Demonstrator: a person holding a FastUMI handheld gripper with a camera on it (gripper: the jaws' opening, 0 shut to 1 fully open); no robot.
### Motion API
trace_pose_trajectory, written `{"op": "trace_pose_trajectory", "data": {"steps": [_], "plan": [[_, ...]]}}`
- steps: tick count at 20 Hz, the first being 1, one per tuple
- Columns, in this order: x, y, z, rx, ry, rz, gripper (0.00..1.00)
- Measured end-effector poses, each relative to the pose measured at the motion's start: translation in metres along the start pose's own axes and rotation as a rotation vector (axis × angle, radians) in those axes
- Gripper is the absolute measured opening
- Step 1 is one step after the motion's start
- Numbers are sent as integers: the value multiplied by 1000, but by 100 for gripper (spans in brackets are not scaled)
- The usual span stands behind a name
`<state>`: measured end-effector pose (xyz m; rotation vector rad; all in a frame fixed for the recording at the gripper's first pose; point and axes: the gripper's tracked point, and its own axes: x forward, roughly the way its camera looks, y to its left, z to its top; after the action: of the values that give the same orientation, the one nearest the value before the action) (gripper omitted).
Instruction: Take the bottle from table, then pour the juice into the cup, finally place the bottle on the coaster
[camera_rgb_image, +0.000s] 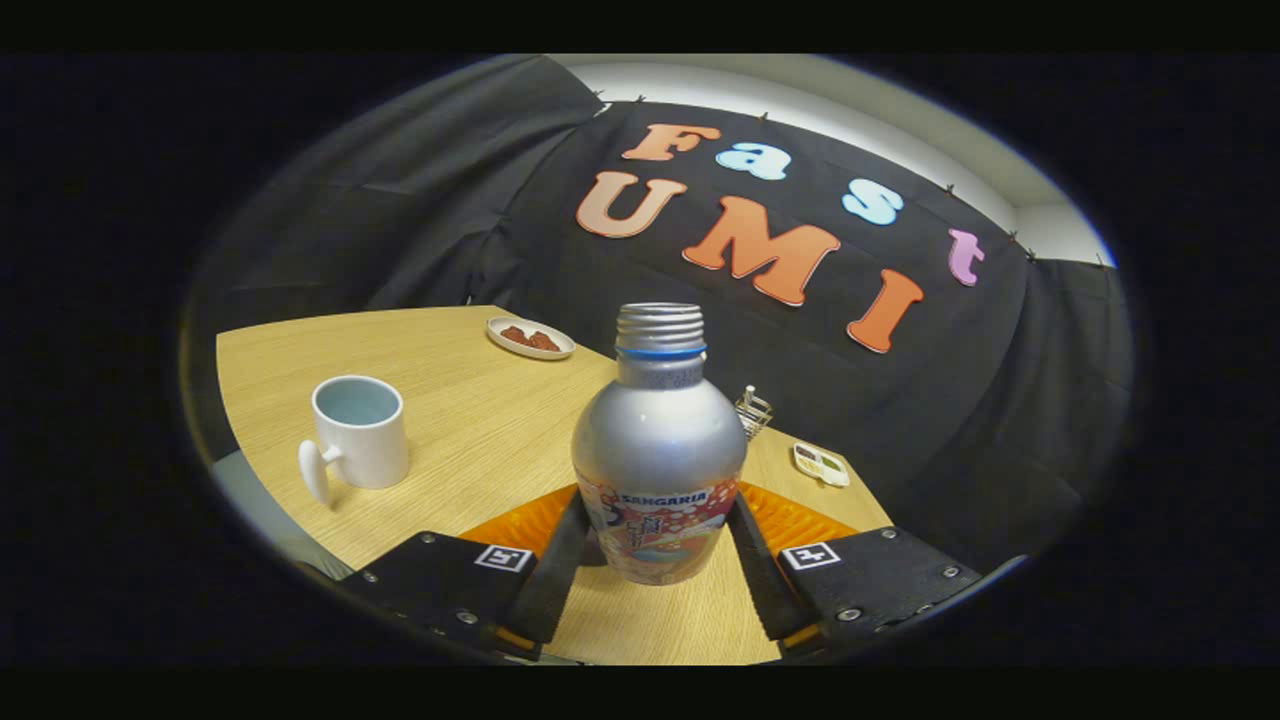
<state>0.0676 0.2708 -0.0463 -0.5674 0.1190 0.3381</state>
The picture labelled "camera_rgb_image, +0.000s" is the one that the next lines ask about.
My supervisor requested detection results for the white divided tray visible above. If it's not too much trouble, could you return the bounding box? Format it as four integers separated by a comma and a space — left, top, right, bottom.
792, 441, 851, 489

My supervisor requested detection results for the white cup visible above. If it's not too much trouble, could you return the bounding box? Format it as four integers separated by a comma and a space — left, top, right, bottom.
298, 375, 411, 508

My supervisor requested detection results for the small white plate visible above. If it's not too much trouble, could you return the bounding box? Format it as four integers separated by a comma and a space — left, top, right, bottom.
486, 316, 577, 361

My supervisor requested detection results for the silver juice bottle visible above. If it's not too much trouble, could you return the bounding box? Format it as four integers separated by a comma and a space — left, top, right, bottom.
571, 302, 749, 587

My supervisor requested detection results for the black backdrop cloth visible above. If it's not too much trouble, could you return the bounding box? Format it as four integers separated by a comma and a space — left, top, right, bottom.
190, 55, 1136, 573

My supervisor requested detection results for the wooden table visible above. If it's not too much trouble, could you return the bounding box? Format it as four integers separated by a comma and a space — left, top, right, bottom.
215, 305, 894, 666

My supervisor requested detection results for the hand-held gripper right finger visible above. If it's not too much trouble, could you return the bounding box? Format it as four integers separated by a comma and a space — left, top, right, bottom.
725, 480, 988, 658

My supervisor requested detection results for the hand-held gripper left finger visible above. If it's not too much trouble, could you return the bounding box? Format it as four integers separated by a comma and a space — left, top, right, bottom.
340, 484, 593, 661

